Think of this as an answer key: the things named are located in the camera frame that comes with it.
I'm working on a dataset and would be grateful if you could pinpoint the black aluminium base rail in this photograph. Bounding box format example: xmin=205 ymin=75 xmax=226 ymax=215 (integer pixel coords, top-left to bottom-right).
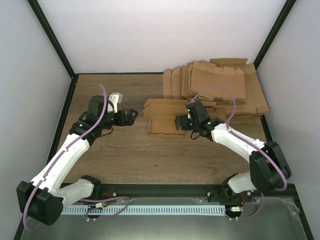
xmin=32 ymin=183 xmax=296 ymax=201

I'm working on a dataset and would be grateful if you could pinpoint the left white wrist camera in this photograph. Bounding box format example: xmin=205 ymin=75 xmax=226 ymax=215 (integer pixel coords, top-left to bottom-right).
xmin=107 ymin=92 xmax=123 ymax=113

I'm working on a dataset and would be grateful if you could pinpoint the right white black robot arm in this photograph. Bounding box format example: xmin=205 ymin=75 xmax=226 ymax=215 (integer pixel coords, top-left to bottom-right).
xmin=175 ymin=101 xmax=292 ymax=202

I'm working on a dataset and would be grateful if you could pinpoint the black frame post left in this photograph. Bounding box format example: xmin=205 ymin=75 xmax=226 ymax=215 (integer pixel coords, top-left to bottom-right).
xmin=26 ymin=0 xmax=76 ymax=78

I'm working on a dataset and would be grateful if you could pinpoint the clear plastic sheet cover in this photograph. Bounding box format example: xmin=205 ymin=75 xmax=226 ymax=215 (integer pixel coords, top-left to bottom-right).
xmin=15 ymin=197 xmax=307 ymax=240

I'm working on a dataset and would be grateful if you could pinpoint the brown cardboard box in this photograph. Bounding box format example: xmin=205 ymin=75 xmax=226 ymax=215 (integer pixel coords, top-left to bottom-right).
xmin=143 ymin=98 xmax=188 ymax=139

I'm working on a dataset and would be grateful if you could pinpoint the black frame post right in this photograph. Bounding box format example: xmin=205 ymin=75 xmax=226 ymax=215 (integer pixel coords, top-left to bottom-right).
xmin=253 ymin=0 xmax=296 ymax=70

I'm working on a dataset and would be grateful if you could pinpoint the light blue slotted cable duct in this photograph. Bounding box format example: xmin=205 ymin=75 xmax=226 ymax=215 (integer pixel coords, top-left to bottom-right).
xmin=61 ymin=205 xmax=226 ymax=216

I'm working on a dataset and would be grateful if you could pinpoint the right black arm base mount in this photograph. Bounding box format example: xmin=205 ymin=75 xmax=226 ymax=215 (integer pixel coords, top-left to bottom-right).
xmin=205 ymin=184 xmax=252 ymax=204

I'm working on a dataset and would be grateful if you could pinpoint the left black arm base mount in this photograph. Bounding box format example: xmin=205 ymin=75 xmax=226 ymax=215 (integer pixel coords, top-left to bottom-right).
xmin=73 ymin=187 xmax=118 ymax=205

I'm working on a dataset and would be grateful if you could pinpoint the black frame post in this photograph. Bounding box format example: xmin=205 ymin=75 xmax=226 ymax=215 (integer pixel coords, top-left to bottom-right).
xmin=253 ymin=0 xmax=296 ymax=70
xmin=26 ymin=0 xmax=76 ymax=78

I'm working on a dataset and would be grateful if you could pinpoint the stack of flat cardboard blanks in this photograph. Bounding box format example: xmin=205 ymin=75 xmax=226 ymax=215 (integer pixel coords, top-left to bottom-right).
xmin=162 ymin=58 xmax=270 ymax=117

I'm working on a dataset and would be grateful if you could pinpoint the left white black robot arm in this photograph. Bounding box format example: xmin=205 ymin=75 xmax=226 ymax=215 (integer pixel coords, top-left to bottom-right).
xmin=16 ymin=93 xmax=138 ymax=226

